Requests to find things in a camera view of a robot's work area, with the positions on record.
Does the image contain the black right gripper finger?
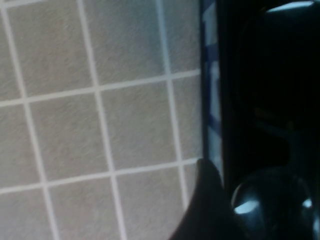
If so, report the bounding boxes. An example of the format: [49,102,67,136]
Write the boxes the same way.
[169,158,241,240]

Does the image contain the black-framed glasses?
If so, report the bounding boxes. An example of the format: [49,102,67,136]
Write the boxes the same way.
[231,0,320,240]

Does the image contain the black printed glasses case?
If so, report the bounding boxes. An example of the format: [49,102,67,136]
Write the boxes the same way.
[199,0,320,240]

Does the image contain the grey white-checked tablecloth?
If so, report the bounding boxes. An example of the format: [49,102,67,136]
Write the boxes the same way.
[0,0,204,240]

